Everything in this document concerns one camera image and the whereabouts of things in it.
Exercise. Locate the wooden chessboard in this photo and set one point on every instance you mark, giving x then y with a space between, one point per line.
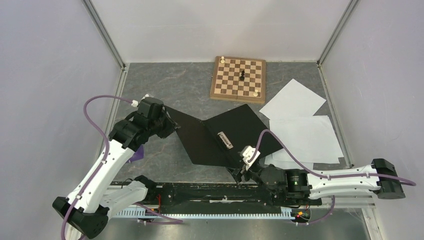
226 84

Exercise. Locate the aluminium frame rail left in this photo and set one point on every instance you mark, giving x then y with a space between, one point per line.
93 13

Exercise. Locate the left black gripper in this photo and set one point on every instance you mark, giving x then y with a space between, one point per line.
171 126

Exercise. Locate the aluminium frame rail right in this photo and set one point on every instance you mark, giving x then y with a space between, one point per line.
337 31

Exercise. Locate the white paper sheet bottom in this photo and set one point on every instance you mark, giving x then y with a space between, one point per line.
282 160

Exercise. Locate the purple stand with phone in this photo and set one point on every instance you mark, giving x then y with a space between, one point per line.
138 155

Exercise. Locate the aluminium frame rail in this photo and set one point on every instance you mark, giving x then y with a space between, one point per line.
337 31
93 13

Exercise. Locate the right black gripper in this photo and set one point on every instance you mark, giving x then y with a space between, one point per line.
237 173

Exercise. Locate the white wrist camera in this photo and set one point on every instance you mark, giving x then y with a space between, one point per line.
249 155
136 103

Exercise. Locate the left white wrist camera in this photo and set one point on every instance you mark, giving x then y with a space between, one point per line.
136 103

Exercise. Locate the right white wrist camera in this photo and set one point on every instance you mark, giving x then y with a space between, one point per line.
249 155

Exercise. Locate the teal black file folder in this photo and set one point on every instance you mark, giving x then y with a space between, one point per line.
220 140

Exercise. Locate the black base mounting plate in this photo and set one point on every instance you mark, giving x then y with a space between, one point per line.
219 198

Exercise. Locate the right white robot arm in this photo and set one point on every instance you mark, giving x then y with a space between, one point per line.
379 177

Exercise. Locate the white paper sheet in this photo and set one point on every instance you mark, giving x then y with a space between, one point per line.
313 135
294 100
282 160

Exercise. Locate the white toothed cable duct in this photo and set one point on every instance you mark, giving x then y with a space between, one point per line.
136 212

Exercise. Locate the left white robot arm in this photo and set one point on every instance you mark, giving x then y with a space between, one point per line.
86 208

